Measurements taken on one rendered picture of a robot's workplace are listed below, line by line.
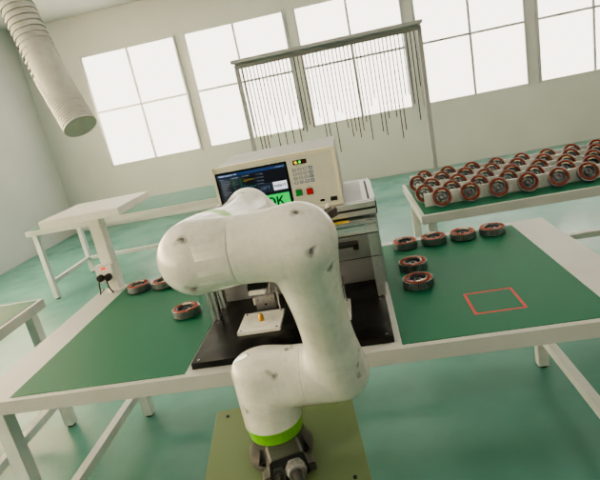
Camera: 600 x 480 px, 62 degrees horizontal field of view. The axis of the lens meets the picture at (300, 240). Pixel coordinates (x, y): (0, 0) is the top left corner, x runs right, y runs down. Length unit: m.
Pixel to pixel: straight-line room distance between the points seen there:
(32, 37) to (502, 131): 6.86
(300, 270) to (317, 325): 0.16
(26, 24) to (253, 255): 2.27
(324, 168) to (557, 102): 7.08
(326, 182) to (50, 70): 1.55
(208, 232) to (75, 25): 8.32
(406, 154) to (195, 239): 7.43
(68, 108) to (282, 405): 1.94
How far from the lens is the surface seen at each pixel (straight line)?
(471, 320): 1.63
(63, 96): 2.69
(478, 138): 8.29
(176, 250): 0.76
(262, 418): 1.11
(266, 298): 1.87
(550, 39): 8.54
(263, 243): 0.72
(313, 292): 0.79
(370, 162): 8.07
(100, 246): 2.64
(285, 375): 1.05
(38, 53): 2.80
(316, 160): 1.72
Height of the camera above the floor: 1.50
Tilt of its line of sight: 16 degrees down
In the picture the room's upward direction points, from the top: 12 degrees counter-clockwise
